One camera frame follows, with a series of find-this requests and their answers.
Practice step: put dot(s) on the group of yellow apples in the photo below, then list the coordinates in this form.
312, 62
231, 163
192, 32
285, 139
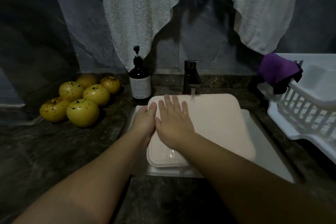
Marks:
82, 112

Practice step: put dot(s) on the white sink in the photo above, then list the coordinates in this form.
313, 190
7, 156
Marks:
267, 147

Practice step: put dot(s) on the person's left hand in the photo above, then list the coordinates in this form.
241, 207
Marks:
143, 121

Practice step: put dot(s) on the black faucet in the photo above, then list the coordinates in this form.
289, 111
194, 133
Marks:
191, 74

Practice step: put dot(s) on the purple cloth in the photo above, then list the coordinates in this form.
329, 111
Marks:
279, 69

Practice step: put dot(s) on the person's right forearm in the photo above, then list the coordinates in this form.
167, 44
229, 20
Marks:
246, 184

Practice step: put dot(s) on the beige plastic tray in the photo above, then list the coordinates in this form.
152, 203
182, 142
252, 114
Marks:
220, 121

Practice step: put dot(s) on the person's right hand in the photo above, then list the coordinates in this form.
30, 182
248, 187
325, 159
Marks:
173, 124

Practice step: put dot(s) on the dark soap pump bottle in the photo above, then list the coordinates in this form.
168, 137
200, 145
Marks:
140, 79

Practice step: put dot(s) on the white hanging towel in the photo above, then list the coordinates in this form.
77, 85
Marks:
136, 11

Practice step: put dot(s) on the white plastic basket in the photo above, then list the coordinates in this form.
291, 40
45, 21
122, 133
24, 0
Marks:
315, 105

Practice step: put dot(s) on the person's left forearm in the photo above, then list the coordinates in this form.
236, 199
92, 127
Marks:
84, 184

